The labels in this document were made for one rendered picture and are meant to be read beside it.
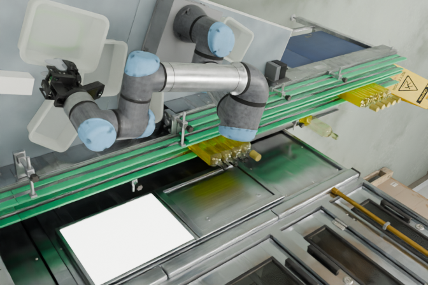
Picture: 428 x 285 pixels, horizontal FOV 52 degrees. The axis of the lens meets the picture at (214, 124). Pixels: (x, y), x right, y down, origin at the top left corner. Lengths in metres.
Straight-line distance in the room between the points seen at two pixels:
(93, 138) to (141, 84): 0.16
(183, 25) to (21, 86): 0.62
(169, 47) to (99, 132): 0.85
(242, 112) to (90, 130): 0.48
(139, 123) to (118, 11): 0.76
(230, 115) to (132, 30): 0.67
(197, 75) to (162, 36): 0.66
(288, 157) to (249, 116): 1.05
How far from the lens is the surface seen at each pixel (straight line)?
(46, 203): 1.79
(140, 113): 1.08
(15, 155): 1.71
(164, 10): 1.79
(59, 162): 1.82
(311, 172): 2.27
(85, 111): 1.07
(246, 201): 1.94
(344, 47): 3.14
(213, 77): 1.17
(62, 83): 1.18
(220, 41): 1.64
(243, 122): 1.31
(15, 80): 1.63
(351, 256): 1.90
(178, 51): 1.84
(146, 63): 1.03
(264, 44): 2.33
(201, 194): 1.94
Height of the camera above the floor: 2.25
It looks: 40 degrees down
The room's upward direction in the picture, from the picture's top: 126 degrees clockwise
